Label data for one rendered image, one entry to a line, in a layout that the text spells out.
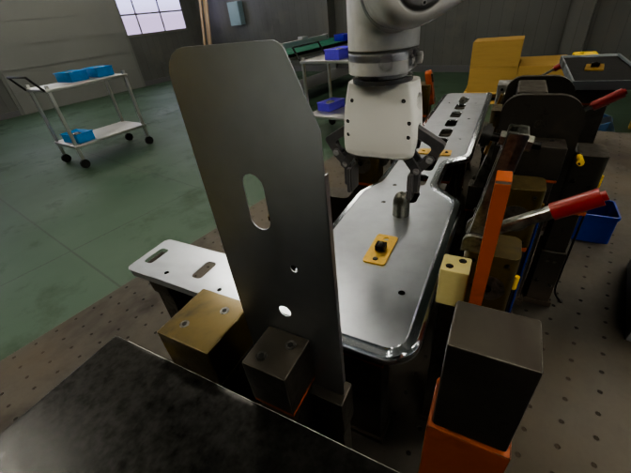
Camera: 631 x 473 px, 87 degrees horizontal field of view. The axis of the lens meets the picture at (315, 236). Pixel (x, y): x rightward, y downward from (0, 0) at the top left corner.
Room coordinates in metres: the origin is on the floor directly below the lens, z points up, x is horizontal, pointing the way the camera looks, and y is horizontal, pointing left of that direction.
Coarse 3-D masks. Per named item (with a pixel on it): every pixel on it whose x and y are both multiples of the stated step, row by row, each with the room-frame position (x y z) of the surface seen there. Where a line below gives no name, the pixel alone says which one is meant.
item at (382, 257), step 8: (376, 240) 0.48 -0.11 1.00; (384, 240) 0.48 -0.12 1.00; (392, 240) 0.48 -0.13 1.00; (376, 248) 0.45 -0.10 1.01; (384, 248) 0.45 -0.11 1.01; (392, 248) 0.45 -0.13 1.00; (368, 256) 0.44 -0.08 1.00; (376, 256) 0.44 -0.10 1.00; (384, 256) 0.43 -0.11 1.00; (376, 264) 0.42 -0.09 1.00; (384, 264) 0.42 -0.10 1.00
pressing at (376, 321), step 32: (448, 96) 1.44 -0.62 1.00; (480, 96) 1.38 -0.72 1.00; (448, 128) 1.04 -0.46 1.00; (480, 128) 1.00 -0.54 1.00; (448, 160) 0.78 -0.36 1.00; (384, 192) 0.66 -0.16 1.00; (352, 224) 0.55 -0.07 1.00; (384, 224) 0.53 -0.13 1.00; (416, 224) 0.52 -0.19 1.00; (448, 224) 0.50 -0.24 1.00; (352, 256) 0.45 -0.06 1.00; (416, 256) 0.43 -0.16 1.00; (352, 288) 0.37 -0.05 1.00; (384, 288) 0.36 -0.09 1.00; (416, 288) 0.35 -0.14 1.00; (352, 320) 0.31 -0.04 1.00; (384, 320) 0.30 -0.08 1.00; (416, 320) 0.29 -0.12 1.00; (352, 352) 0.27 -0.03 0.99; (384, 352) 0.26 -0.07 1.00; (416, 352) 0.25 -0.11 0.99
